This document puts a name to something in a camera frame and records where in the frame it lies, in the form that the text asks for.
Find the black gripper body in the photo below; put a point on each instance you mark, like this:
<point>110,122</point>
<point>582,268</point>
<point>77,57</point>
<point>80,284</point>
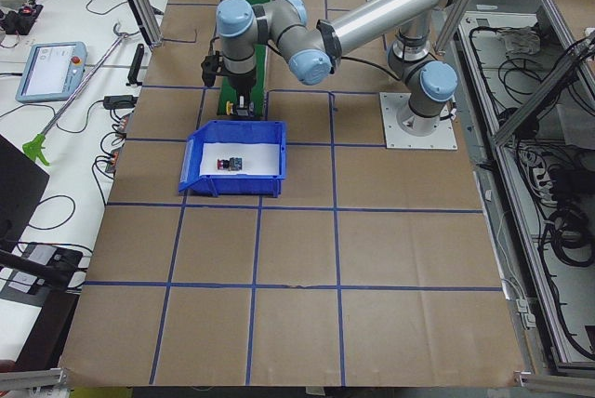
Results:
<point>242,85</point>

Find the yellow push button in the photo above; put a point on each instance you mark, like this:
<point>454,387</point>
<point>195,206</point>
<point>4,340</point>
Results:
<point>238,109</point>

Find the red push button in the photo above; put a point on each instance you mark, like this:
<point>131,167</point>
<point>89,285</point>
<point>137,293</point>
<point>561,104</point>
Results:
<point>232,164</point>

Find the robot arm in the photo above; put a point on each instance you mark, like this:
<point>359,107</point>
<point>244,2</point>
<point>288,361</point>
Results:
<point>311,55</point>

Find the left blue plastic bin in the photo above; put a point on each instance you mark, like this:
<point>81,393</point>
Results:
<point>261,144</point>

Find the green conveyor belt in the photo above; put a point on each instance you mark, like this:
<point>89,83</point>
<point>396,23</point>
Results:
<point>241,27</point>

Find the black power adapter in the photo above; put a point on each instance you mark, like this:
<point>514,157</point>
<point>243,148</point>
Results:
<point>115,102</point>

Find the teach pendant tablet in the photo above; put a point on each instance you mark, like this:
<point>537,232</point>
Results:
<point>52,72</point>

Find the reach grabber tool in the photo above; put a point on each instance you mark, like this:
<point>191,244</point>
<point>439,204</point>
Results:
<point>33,149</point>

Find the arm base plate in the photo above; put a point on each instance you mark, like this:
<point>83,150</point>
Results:
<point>403,130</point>

